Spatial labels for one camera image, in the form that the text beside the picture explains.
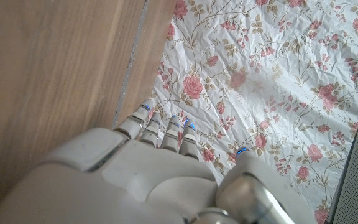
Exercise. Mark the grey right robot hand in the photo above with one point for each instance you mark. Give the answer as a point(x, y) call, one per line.
point(141, 180)

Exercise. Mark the grey tape strip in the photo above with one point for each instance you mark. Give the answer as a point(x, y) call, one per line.
point(131, 59)

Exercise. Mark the floral print backdrop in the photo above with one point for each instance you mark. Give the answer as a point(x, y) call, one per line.
point(275, 77)

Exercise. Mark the black backdrop pole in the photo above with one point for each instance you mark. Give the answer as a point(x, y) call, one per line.
point(345, 174)

